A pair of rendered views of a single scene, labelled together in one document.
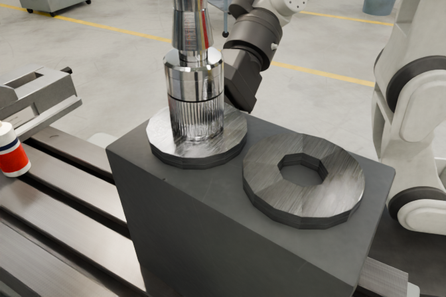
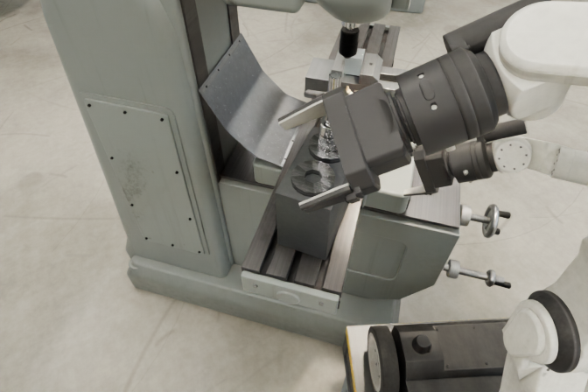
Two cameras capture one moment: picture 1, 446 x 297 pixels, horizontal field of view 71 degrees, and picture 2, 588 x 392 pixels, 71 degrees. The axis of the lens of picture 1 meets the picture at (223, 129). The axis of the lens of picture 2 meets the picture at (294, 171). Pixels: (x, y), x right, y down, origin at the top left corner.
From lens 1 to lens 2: 75 cm
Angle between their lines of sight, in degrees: 56
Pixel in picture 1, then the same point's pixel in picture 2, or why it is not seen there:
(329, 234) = (290, 187)
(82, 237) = not seen: hidden behind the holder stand
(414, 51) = (559, 287)
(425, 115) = (518, 335)
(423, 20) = (574, 269)
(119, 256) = not seen: hidden behind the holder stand
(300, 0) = (512, 164)
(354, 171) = (316, 190)
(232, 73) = (418, 159)
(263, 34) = (463, 159)
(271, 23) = (477, 159)
